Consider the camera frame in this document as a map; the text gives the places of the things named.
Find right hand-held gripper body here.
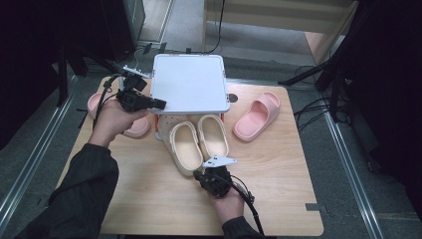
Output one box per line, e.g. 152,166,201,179
200,154,238,199

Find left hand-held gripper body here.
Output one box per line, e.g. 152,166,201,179
115,65,152,113

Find pink slipper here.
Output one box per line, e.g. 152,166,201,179
87,92,151,138
232,91,282,139

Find cream clog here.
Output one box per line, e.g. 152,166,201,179
158,114,204,177
197,114,230,162

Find white shoe rack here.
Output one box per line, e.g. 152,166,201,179
149,54,232,142

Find person's right hand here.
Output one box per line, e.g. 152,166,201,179
208,187,246,225

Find person's left hand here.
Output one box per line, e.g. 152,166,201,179
88,99,150,148

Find black tripod stand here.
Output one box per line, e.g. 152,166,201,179
278,49,352,122
56,43,128,108

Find dark cabinet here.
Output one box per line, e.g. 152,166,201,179
99,0,147,63

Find light wooden cabinet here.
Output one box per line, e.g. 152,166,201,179
202,0,361,66

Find right hand-held gripper black cable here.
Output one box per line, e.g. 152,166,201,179
228,173,266,237

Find white floor cable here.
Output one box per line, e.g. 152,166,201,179
113,48,140,69

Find black hanging cable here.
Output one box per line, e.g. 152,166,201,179
205,0,227,55

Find metal floor rail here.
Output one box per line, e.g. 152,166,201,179
0,76,79,230
319,109,386,239

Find black floor cables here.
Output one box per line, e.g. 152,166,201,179
293,64,349,132

